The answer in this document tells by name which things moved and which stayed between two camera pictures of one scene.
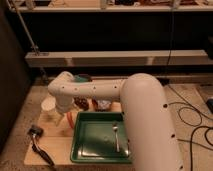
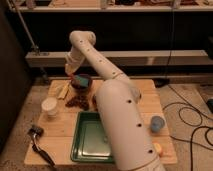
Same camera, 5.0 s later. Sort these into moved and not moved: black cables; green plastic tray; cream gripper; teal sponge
Moved: cream gripper
Not moved: green plastic tray; teal sponge; black cables
